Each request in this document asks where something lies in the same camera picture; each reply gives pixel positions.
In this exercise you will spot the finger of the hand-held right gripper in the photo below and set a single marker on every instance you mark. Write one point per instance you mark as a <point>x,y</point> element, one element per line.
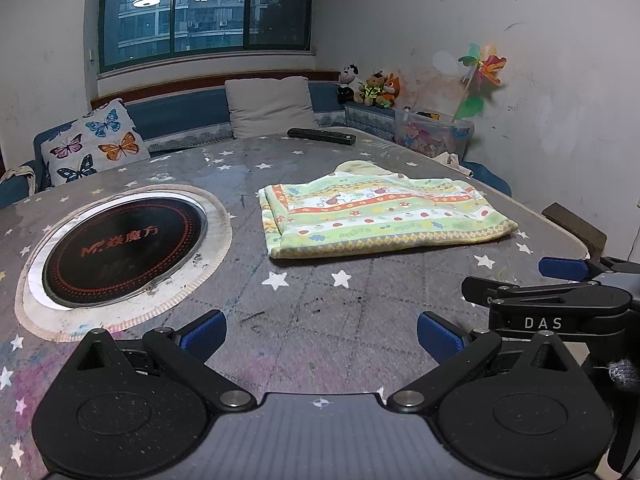
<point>560,296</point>
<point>562,268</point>

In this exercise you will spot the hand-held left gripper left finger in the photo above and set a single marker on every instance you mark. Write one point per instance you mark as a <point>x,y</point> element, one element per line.
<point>204,335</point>

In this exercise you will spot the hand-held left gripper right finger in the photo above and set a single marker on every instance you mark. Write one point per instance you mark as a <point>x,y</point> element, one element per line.
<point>442,339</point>

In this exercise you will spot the green patterned child's shirt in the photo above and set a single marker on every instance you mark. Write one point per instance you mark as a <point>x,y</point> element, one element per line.
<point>380,215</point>

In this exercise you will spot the brown wooden chair back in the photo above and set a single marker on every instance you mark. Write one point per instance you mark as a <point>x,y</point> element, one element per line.
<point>575,227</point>

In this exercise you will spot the round built-in induction cooktop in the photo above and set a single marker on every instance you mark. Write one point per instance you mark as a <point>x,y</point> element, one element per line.
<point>125,255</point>

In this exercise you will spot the small beige cloth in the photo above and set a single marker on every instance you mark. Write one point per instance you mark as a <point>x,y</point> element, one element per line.
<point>456,162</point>

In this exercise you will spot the clear plastic storage box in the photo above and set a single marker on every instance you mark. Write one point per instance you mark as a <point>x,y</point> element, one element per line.
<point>432,135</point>

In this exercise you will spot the colourful pinwheel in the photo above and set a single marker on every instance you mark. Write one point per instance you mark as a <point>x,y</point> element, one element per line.
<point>482,67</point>

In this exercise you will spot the blue sofa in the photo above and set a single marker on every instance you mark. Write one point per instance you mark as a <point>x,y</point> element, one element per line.
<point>175,117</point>

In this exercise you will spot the butterfly print pillow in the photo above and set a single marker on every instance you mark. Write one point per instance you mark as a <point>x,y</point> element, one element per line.
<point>95,142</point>

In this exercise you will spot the black remote control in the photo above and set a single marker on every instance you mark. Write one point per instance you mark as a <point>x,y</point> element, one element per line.
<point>322,136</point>

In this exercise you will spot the beige pillow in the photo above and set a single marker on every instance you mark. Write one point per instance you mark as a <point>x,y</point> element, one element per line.
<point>270,107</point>

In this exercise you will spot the beige cloth on sofa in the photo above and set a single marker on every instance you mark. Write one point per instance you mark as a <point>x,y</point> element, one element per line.
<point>17,175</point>

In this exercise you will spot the orange fox plush toy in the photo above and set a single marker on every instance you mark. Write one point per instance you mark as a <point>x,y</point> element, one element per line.
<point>391,91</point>

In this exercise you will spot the brown bear plush toy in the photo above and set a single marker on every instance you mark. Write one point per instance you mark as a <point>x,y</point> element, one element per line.
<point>371,91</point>

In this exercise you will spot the panda plush toy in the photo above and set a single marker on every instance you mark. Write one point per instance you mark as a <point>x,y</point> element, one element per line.
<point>349,82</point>

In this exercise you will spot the green framed window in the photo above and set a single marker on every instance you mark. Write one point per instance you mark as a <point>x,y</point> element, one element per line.
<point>205,7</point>

